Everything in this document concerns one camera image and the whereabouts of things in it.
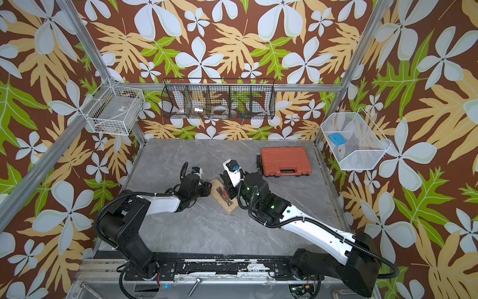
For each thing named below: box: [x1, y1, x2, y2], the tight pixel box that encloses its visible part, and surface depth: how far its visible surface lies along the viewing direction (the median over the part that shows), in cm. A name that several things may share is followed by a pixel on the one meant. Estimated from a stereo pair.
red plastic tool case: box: [260, 147, 313, 177], surface depth 107 cm
